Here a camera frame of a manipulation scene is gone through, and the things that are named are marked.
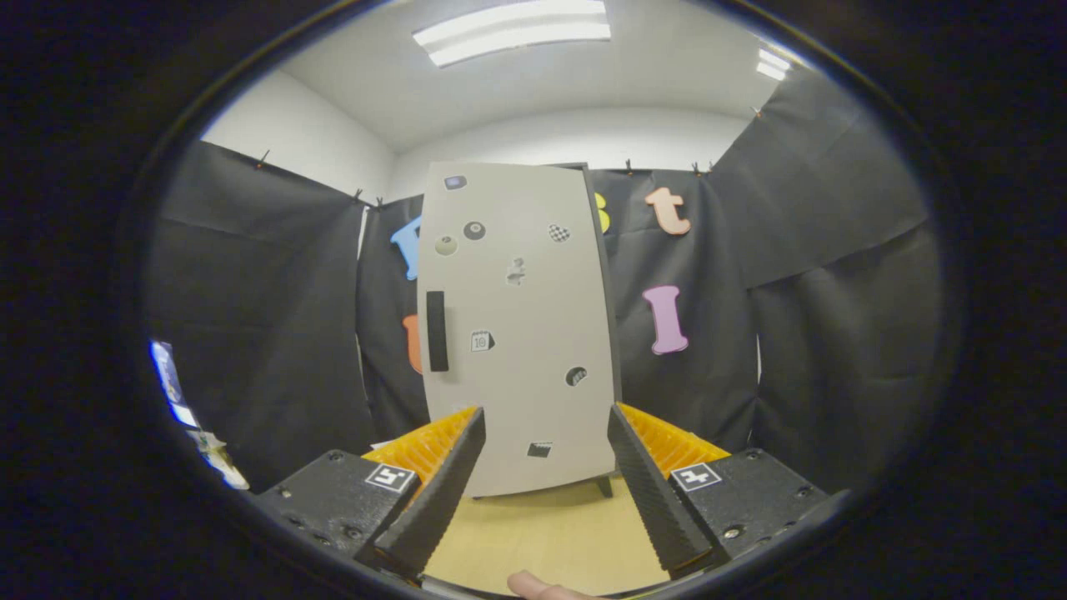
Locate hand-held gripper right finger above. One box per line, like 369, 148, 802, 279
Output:
607, 402, 830, 580

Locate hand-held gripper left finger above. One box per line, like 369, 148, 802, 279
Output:
254, 406, 487, 580

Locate dark grey shoe cabinet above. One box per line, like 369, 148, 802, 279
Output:
415, 161, 624, 501

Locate light grey shoe cabinet door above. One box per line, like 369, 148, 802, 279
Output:
417, 162, 618, 498

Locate black backdrop cloth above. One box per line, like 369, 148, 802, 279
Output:
146, 67, 947, 493

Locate small ceiling light panel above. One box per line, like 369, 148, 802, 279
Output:
756, 47, 793, 82

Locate long ceiling light panel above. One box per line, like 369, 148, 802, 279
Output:
413, 0, 612, 68

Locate black door handle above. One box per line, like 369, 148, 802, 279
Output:
426, 291, 450, 373

